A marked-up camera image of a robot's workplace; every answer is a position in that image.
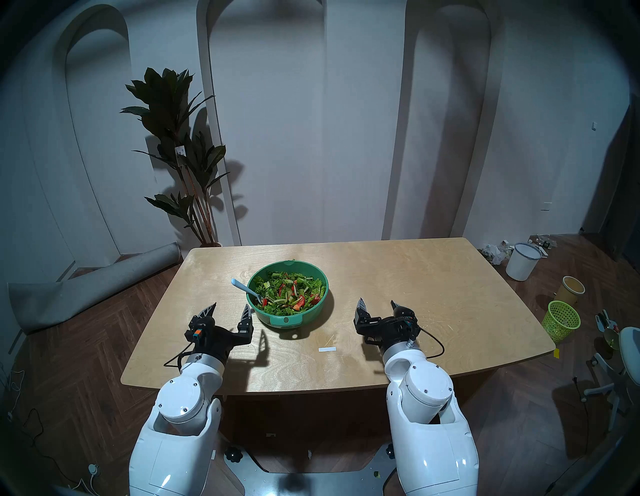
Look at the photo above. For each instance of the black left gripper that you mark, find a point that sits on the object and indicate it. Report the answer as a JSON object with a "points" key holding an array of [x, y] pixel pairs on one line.
{"points": [[220, 342]]}

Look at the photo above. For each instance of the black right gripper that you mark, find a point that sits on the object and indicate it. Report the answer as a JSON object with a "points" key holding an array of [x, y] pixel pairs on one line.
{"points": [[382, 332]]}

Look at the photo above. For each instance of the light blue spoon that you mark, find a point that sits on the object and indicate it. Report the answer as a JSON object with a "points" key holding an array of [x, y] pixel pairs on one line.
{"points": [[242, 286]]}

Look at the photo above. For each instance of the green salad bowl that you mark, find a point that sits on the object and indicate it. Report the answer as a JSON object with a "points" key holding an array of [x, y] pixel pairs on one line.
{"points": [[287, 321]]}

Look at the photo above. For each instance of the chopped vegetable salad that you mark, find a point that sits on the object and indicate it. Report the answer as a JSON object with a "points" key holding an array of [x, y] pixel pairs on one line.
{"points": [[292, 292]]}

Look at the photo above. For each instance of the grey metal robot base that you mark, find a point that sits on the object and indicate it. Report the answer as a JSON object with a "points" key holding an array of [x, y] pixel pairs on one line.
{"points": [[310, 480]]}

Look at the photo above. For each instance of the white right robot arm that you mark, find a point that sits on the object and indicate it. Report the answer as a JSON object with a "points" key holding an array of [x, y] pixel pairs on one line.
{"points": [[430, 390]]}

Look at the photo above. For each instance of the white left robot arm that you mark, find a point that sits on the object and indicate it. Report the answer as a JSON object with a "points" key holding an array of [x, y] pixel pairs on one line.
{"points": [[180, 400]]}

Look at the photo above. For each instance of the crumpled white trash pile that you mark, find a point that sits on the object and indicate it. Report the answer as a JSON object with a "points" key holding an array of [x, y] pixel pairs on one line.
{"points": [[495, 252]]}

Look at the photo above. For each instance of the black base knob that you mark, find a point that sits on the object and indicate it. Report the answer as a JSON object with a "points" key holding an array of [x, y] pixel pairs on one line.
{"points": [[390, 451], [233, 455]]}

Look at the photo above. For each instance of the rolled grey carpet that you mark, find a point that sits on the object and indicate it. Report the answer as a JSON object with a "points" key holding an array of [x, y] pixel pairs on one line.
{"points": [[90, 290]]}

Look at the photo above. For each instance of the white bucket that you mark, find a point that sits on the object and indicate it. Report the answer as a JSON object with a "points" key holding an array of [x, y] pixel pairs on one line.
{"points": [[521, 262]]}

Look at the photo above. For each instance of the small debris pile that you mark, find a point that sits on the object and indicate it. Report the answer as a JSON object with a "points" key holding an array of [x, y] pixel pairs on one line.
{"points": [[542, 242]]}

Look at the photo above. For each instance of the green mesh basket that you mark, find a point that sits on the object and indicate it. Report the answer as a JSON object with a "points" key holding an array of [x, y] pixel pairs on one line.
{"points": [[560, 322]]}

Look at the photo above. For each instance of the yellow paper cup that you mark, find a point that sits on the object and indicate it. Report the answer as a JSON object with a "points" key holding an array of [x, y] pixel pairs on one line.
{"points": [[570, 292]]}

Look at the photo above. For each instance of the white floor plug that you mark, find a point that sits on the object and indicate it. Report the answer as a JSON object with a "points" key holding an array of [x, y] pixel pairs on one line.
{"points": [[93, 470]]}

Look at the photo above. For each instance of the tall potted plant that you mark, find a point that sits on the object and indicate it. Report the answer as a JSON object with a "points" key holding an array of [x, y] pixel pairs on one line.
{"points": [[170, 100]]}

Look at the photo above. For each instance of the green and white floor clutter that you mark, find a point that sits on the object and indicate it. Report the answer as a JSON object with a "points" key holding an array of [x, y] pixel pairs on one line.
{"points": [[609, 335]]}

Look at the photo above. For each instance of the white office chair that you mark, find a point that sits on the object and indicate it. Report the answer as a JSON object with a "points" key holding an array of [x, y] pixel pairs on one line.
{"points": [[630, 350]]}

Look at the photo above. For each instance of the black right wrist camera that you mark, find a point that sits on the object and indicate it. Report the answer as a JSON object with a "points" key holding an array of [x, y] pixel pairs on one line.
{"points": [[406, 316]]}

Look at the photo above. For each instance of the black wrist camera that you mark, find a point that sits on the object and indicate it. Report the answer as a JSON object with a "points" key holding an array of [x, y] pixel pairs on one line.
{"points": [[406, 316], [196, 334]]}

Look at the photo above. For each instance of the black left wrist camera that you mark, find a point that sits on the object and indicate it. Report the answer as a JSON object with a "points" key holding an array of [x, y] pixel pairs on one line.
{"points": [[196, 334]]}

